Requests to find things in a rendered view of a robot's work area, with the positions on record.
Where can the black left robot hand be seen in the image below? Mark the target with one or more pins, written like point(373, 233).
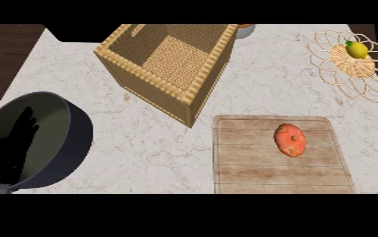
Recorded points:
point(17, 147)

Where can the square wicker basket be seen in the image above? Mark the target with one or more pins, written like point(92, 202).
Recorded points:
point(172, 61)

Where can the wooden cutting board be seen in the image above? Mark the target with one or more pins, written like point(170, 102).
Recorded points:
point(256, 171)

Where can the dark grey pot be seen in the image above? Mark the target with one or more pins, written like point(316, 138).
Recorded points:
point(74, 137)

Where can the grey bowl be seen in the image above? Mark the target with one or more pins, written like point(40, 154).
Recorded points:
point(246, 32)

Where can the yellow lemon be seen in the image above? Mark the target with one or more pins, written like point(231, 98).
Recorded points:
point(356, 50)

